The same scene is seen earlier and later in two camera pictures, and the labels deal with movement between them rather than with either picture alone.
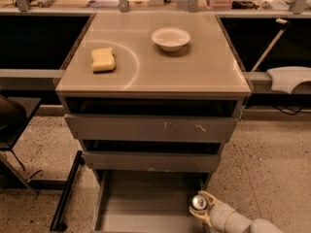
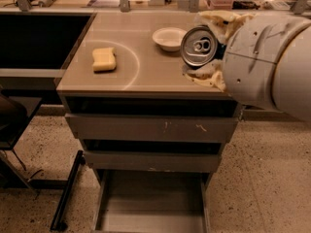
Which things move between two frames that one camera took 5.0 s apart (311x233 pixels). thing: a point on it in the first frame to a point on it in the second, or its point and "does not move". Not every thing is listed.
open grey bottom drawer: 148,201 does not move
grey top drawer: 148,128 does not move
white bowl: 170,39 does not move
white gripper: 222,213 to 251,60
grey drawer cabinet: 152,97 does not move
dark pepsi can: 198,202 to 200,48
